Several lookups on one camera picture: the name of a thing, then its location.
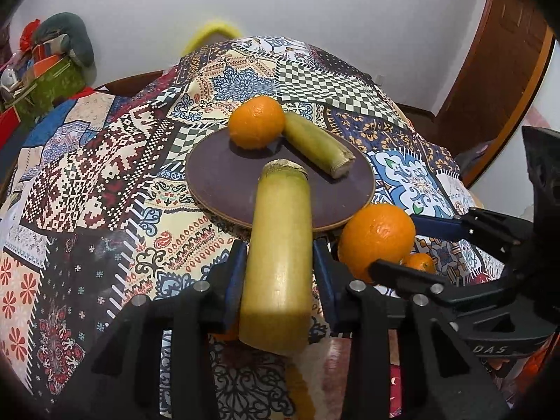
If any large orange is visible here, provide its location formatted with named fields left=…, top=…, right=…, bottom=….
left=338, top=203, right=416, bottom=283

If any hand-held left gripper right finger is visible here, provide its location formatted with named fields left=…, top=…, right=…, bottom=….
left=311, top=240, right=512, bottom=420

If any yellow foam tube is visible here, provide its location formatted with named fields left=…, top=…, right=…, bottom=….
left=183, top=17, right=241, bottom=53

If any dark round plate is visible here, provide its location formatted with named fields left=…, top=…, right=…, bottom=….
left=186, top=129, right=376, bottom=232

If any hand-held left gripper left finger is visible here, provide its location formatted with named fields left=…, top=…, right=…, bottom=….
left=90, top=240, right=250, bottom=420

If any brown wooden door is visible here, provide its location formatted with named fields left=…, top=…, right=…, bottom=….
left=437, top=0, right=555, bottom=141

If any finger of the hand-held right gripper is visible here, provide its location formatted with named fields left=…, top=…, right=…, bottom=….
left=410, top=206, right=533, bottom=252
left=369, top=259, right=451, bottom=305

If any thick yellow sugarcane piece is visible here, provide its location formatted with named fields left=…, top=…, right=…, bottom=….
left=238, top=160, right=312, bottom=355

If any green fabric storage bag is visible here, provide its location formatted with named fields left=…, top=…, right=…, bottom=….
left=4, top=59, right=86, bottom=121

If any patchwork patterned blanket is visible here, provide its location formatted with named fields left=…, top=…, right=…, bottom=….
left=0, top=35, right=508, bottom=420

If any red plastic bag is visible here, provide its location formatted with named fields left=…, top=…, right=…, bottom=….
left=20, top=18, right=41, bottom=49

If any grey plush pillow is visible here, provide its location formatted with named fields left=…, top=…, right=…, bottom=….
left=35, top=12, right=96, bottom=67

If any short green sugarcane piece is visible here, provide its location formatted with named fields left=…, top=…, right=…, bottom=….
left=282, top=113, right=356, bottom=180

